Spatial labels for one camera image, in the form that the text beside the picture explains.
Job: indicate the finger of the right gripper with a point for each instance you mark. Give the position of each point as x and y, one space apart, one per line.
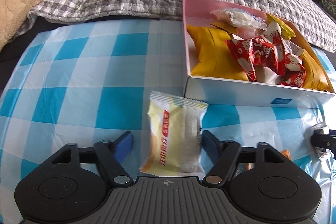
321 140

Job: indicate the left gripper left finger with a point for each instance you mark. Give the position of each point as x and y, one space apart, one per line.
122 146

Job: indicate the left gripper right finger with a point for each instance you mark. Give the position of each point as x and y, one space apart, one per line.
212 146

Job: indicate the dark chocolate truffle packet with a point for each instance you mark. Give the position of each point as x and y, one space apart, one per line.
323 152

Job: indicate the cream yellow snack packet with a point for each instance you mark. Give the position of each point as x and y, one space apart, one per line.
176 132

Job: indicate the large yellow packet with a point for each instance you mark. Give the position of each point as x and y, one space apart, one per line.
214 57
315 78

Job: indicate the small red white packet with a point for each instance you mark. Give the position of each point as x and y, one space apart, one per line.
294 73

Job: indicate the red white snack packet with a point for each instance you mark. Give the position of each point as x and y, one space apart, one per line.
253 52

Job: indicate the small yellow packet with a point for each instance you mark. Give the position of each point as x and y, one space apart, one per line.
286 31

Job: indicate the pink clear snack packet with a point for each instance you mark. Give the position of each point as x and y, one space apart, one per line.
246 33

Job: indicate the white printed snack packet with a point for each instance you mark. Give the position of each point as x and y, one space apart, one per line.
267 76

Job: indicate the blue checkered tablecloth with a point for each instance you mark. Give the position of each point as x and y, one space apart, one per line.
91 82

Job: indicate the pink white cardboard box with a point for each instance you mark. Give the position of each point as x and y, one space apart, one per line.
246 93

